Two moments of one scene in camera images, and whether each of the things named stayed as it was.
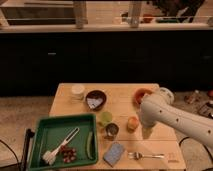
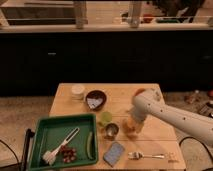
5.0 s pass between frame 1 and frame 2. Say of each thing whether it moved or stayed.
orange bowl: stayed
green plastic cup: stayed
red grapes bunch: stayed
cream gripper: moved
